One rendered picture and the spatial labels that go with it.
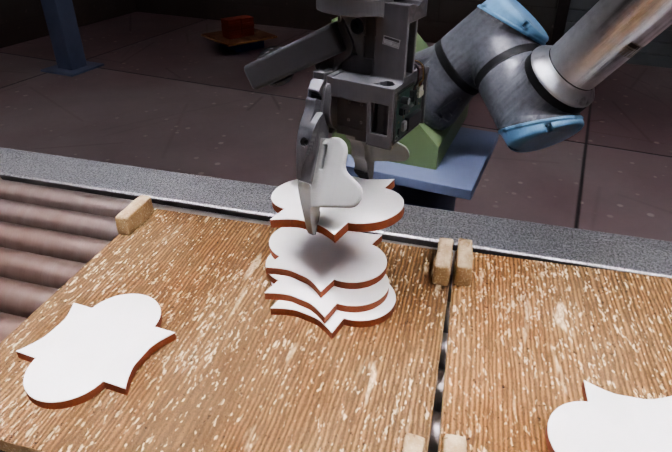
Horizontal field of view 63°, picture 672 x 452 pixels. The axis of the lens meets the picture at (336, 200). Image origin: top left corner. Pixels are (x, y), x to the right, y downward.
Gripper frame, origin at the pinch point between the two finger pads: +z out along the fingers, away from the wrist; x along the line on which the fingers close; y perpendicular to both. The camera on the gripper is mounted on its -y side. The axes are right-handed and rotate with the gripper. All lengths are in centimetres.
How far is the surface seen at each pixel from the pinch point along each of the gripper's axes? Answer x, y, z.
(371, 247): 4.4, 2.1, 7.7
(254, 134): 197, -173, 106
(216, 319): -11.0, -7.4, 10.7
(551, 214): 193, 1, 104
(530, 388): -3.7, 22.0, 10.4
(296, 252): -0.7, -4.6, 7.8
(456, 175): 43.7, -1.1, 17.3
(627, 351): 5.4, 28.8, 10.4
